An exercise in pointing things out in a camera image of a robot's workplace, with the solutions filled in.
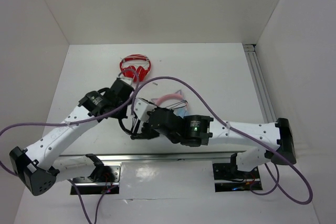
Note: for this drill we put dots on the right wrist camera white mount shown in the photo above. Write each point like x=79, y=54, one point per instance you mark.
x=140, y=109

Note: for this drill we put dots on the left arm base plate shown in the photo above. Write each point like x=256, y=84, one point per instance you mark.
x=108, y=183

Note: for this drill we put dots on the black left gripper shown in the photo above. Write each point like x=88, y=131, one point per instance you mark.
x=122, y=114

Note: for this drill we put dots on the aluminium front rail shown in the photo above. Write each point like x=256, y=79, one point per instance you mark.
x=170, y=157

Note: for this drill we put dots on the red headphones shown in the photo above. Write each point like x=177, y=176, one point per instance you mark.
x=135, y=66

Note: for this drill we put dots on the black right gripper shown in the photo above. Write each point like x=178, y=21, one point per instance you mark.
x=146, y=125

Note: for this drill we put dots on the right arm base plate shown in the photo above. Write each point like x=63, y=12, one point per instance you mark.
x=228, y=180

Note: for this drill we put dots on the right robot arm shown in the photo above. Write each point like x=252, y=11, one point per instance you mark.
x=270, y=142

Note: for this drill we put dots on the pink blue cat-ear headphones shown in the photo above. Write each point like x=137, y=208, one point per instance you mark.
x=175, y=101

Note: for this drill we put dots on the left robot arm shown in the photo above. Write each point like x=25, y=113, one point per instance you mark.
x=39, y=166

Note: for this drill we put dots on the black headset with microphone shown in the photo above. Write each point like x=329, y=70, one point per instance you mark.
x=135, y=131

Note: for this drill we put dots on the aluminium right side rail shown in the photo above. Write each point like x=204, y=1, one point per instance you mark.
x=259, y=83

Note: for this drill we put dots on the aluminium rail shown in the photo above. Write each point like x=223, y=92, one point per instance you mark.
x=259, y=83
x=170, y=157

